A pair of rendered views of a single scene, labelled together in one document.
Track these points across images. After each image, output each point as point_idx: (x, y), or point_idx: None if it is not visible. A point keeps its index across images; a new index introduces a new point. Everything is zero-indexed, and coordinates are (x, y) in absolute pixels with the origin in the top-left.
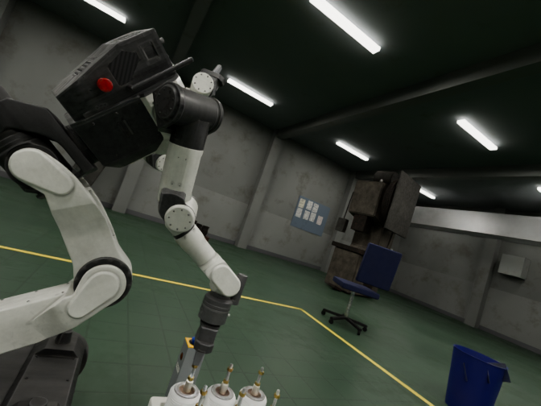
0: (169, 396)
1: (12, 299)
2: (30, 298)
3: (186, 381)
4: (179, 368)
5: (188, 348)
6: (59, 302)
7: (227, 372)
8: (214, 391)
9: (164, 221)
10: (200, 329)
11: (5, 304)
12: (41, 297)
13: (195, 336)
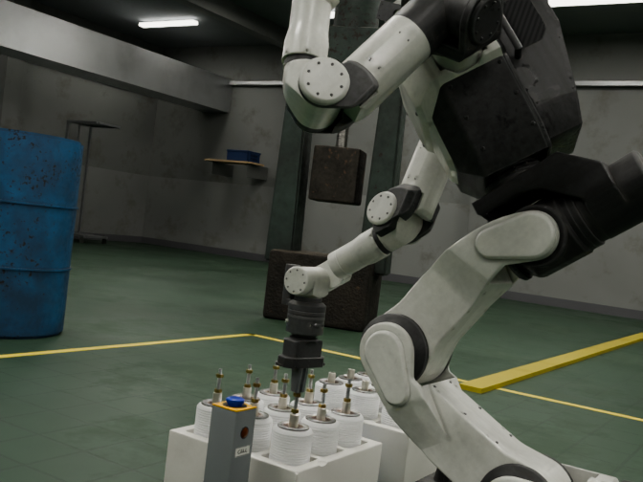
0: (309, 439)
1: (488, 430)
2: (476, 409)
3: (299, 416)
4: (248, 446)
5: (255, 408)
6: (458, 383)
7: (256, 390)
8: (262, 416)
9: (420, 237)
10: (318, 347)
11: (497, 430)
12: (468, 399)
13: (298, 367)
